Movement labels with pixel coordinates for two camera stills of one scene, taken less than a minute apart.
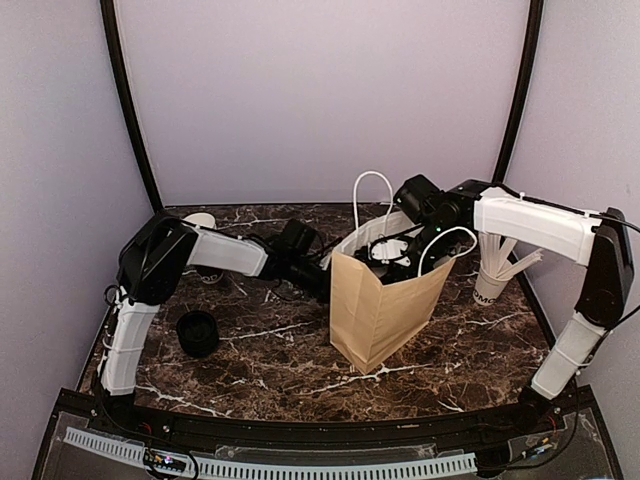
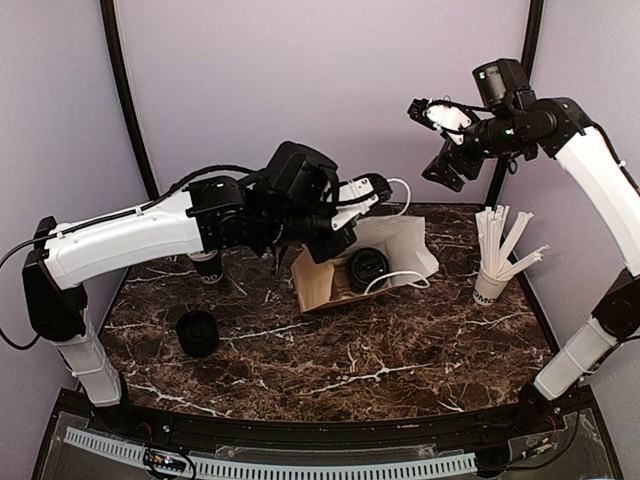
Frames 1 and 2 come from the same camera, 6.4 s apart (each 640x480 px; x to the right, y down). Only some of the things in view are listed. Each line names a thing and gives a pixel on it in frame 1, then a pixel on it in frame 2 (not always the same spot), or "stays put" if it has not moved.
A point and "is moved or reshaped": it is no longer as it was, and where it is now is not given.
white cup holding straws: x=489 y=288 stays put
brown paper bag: x=370 y=319 is moved or reshaped
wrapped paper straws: x=493 y=259 stays put
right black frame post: x=529 y=74 stays put
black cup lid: x=198 y=333 stays put
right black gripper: x=404 y=274 -> x=448 y=173
